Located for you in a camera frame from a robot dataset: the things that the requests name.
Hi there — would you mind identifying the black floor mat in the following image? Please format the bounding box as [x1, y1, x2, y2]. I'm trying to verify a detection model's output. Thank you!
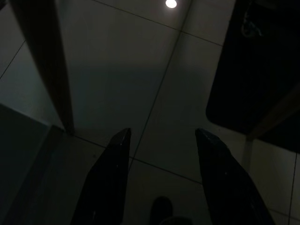
[205, 0, 300, 153]

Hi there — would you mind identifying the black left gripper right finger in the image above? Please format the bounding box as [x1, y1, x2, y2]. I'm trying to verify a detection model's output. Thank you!
[195, 127, 276, 225]

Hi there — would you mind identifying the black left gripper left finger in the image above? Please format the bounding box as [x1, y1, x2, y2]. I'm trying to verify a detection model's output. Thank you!
[70, 127, 132, 225]

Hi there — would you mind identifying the black robot foot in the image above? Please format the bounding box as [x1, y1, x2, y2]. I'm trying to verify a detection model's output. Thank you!
[150, 196, 190, 225]

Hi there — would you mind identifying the light wooden table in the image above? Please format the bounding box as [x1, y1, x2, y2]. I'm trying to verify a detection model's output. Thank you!
[9, 0, 300, 141]

